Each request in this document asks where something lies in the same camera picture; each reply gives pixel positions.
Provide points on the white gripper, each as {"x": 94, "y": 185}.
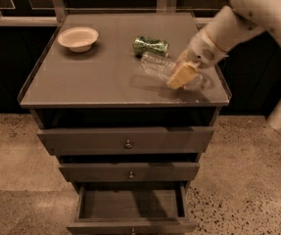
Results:
{"x": 203, "y": 50}

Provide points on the clear plastic water bottle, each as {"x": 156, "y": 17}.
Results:
{"x": 162, "y": 68}

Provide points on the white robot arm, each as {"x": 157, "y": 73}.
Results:
{"x": 239, "y": 21}

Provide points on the grey drawer cabinet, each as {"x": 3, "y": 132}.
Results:
{"x": 103, "y": 87}

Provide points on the grey top drawer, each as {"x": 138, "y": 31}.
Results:
{"x": 125, "y": 140}

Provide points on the grey drawer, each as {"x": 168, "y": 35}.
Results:
{"x": 125, "y": 140}
{"x": 123, "y": 172}
{"x": 131, "y": 209}

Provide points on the grey middle drawer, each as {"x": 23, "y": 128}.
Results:
{"x": 123, "y": 172}

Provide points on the grey bottom drawer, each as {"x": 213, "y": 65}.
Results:
{"x": 131, "y": 209}

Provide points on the crushed green can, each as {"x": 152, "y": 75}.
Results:
{"x": 143, "y": 44}

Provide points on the beige paper bowl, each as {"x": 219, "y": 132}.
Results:
{"x": 78, "y": 39}

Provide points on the metal window frame rail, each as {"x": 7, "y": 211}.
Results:
{"x": 22, "y": 20}

